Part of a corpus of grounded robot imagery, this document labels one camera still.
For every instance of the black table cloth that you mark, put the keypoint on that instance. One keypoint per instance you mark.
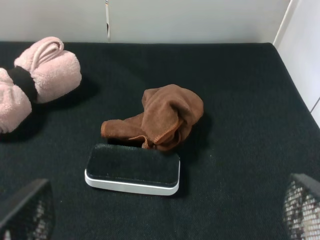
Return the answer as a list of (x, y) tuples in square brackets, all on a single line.
[(235, 164)]

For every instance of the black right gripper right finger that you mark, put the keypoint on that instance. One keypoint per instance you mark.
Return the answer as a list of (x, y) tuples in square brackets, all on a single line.
[(301, 208)]

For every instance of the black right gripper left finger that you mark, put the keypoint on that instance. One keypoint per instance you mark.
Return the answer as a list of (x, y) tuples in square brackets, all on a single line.
[(29, 214)]

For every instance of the rolled pink towel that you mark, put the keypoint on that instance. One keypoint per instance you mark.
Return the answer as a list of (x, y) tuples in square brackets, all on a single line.
[(55, 72)]

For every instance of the crumpled brown cloth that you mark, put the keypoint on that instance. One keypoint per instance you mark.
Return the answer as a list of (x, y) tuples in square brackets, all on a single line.
[(169, 114)]

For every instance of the black hair band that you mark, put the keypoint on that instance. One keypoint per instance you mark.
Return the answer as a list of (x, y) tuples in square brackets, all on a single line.
[(23, 79)]

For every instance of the black and white eraser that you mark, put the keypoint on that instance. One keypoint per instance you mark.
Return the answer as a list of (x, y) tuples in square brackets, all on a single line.
[(133, 170)]

